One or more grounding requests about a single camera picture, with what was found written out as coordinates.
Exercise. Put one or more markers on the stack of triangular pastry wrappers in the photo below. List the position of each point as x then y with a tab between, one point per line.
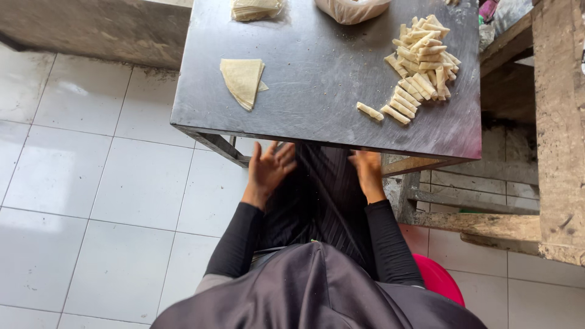
241	78

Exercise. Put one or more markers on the dark grey headscarf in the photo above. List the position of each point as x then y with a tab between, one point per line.
315	292

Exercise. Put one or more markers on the pile of uncooked spring rolls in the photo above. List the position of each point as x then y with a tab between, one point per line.
425	55

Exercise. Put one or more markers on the red plastic stool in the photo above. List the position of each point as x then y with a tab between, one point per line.
436	276

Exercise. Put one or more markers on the crumpled clear plastic bag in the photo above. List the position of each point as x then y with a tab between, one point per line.
509	13

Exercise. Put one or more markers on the pink plastic item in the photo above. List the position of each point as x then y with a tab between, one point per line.
488	9

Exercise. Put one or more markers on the grey metal table frame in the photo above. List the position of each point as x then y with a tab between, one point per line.
219	145

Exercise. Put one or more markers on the wrapper stack in clear plastic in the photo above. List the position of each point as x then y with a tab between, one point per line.
254	9

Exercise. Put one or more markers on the black pleated skirt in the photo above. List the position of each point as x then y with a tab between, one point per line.
320	205

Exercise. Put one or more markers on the person's right hand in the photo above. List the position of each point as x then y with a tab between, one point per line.
371	176

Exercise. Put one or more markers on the clear plastic bag of filling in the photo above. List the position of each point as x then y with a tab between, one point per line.
352	11

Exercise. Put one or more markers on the weathered wooden bench frame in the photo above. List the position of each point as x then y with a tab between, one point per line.
557	137

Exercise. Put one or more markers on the person's right fingers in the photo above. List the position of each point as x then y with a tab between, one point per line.
363	157

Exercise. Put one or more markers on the person's left fingers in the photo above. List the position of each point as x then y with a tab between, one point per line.
283	154

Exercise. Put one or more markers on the person's left hand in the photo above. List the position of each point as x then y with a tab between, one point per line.
265	176

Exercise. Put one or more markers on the grey concrete ledge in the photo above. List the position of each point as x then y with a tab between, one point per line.
91	32

